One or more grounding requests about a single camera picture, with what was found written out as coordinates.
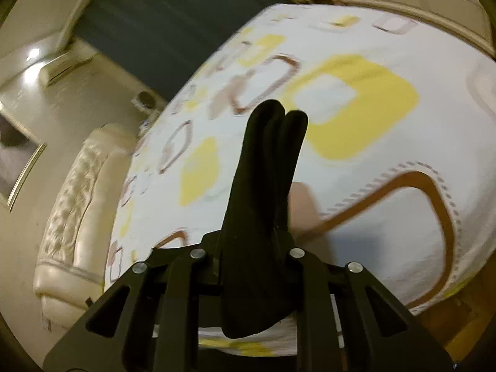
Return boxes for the white printed bed blanket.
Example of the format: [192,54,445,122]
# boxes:
[103,3,496,357]

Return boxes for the black pants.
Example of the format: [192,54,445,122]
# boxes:
[219,100,309,339]

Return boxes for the cream tufted headboard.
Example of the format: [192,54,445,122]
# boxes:
[33,123,146,332]

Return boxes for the cream curtain pelmet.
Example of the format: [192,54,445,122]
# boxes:
[58,0,113,47]

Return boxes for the framed wall picture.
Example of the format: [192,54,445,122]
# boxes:
[0,101,47,212]

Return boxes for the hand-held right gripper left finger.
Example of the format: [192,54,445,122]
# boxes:
[42,230,229,372]

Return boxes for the small round fan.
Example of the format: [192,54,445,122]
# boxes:
[132,91,157,109]

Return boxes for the cream wall air conditioner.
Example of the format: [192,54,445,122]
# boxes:
[39,48,95,86]

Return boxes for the dark blue curtain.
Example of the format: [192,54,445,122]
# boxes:
[73,0,291,105]

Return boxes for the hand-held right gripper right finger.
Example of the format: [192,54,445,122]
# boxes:
[285,232,454,372]

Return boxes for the cream bed footboard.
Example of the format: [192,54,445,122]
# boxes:
[341,0,494,53]

